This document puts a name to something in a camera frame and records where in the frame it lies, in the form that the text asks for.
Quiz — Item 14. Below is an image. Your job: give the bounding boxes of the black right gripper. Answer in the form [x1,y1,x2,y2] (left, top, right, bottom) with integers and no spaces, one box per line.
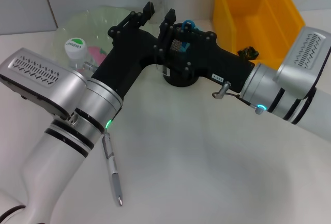
[164,26,256,95]

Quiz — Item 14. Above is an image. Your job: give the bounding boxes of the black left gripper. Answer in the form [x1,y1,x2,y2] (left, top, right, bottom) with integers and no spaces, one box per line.
[91,1,178,98]

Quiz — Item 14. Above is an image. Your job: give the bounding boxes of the transparent plastic ruler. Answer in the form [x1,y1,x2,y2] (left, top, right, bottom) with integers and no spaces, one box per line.
[148,0,171,77]

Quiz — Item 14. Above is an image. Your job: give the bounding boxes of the blue scissors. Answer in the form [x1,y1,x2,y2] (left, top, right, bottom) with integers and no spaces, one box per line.
[180,20,196,53]

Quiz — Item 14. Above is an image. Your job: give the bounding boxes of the pink toy peach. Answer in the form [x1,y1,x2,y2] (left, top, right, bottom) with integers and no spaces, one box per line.
[87,47,109,62]

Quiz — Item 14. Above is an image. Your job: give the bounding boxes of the clear bottle green label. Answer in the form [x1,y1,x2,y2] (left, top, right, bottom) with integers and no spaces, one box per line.
[64,37,100,74]

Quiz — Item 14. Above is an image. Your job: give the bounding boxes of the grey silver pen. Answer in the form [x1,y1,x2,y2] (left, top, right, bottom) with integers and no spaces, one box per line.
[102,132,124,207]

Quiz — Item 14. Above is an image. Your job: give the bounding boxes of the black mesh pen holder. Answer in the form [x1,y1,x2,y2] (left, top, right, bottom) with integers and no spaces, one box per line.
[161,22,206,87]

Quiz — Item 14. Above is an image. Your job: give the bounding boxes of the translucent green fruit bowl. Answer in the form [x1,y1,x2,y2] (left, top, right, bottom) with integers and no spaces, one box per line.
[53,6,156,67]

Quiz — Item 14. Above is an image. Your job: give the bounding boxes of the yellow plastic bin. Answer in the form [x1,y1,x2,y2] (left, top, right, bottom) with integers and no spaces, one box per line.
[213,0,306,67]

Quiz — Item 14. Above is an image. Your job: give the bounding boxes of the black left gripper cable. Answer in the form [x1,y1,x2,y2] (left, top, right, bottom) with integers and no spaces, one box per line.
[82,62,98,72]

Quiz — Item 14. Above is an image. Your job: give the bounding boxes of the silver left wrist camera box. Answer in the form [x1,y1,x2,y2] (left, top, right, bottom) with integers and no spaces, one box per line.
[0,47,88,121]

